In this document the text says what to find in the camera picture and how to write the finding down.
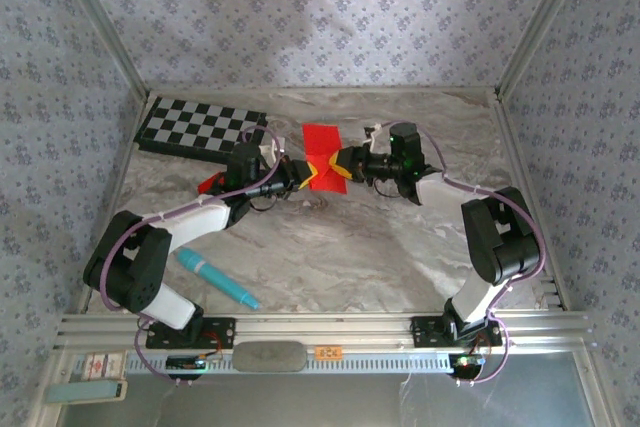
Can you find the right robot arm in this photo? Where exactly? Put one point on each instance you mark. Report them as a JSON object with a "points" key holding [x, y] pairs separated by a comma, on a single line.
{"points": [[480, 297]]}

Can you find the grey metal panel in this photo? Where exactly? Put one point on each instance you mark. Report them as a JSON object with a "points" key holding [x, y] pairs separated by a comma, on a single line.
{"points": [[320, 402]]}

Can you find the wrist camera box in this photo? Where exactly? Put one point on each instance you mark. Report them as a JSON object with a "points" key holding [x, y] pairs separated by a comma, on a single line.
{"points": [[372, 134], [274, 149]]}

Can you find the black grey checkerboard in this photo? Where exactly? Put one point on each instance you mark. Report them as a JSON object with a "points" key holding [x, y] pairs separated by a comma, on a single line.
{"points": [[195, 124]]}

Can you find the orange label tag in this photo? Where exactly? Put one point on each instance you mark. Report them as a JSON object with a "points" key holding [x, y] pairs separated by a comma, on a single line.
{"points": [[329, 352]]}

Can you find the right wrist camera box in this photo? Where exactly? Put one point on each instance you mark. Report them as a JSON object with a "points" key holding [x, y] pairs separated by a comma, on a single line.
{"points": [[372, 134]]}

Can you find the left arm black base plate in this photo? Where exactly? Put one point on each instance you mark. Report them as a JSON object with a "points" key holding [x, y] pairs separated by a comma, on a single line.
{"points": [[220, 332]]}

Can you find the red transparent toy brick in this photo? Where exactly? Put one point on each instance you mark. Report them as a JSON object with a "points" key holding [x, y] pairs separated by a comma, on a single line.
{"points": [[207, 184]]}

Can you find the aluminium corner post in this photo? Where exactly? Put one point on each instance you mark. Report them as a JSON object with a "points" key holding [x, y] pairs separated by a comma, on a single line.
{"points": [[545, 22], [100, 22]]}

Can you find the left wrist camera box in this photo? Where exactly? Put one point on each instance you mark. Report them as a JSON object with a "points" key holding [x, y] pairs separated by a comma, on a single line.
{"points": [[274, 149]]}

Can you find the teal flat box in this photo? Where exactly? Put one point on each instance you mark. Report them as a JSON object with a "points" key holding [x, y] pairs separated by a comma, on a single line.
{"points": [[85, 391]]}

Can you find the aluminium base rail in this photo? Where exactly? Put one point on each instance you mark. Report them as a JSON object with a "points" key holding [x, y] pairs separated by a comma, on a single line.
{"points": [[320, 329]]}

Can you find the grey oblong pad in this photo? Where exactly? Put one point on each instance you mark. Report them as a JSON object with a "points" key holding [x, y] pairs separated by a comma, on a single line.
{"points": [[270, 357]]}

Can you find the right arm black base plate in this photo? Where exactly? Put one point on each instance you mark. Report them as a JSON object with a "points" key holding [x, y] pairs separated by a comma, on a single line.
{"points": [[427, 332]]}

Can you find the teal marker pen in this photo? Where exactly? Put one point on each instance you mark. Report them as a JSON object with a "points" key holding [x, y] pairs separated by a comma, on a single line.
{"points": [[215, 277]]}

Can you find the aluminium side rail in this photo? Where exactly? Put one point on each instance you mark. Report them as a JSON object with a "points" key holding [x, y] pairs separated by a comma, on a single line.
{"points": [[520, 167], [127, 152]]}

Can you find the red paper sheet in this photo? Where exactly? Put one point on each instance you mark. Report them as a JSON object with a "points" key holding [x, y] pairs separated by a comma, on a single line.
{"points": [[322, 139]]}

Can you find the red white card box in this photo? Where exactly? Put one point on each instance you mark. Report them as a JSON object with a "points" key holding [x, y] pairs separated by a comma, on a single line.
{"points": [[104, 366]]}

